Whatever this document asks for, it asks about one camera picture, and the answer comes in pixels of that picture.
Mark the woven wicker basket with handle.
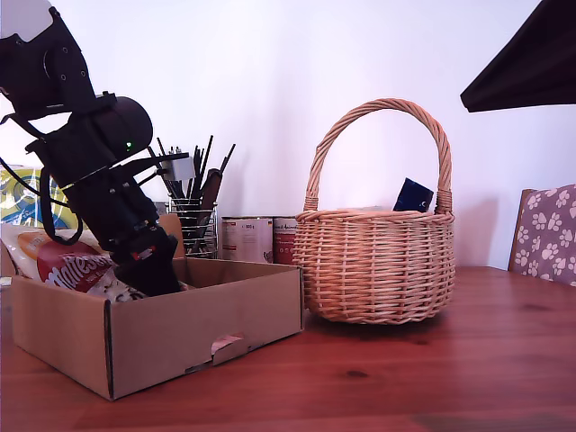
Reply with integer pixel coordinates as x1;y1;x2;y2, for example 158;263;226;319
292;97;456;326

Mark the brown cardboard box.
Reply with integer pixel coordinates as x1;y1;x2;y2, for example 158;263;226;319
0;214;303;401

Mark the white bag with red logo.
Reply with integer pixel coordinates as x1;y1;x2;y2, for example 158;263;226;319
1;227;119;296

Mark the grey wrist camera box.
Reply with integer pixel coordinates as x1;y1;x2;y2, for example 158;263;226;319
150;151;195;181

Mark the blue bag of Easter eggs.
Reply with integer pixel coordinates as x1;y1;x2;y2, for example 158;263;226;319
393;177;436;212

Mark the yellow green plastic wrapped package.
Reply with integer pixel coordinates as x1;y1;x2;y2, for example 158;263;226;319
0;164;83;231

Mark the brown handled knife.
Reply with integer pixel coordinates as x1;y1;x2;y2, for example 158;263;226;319
201;166;225;211

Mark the wire utensil holder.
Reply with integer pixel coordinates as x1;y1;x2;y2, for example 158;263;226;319
168;197;221;260

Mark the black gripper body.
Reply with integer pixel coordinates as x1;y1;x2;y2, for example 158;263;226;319
62;166;179;267

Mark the tin can with white label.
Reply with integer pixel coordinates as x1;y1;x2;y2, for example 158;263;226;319
220;216;275;265

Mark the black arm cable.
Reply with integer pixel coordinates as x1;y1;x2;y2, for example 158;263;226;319
0;155;68;208
39;168;85;247

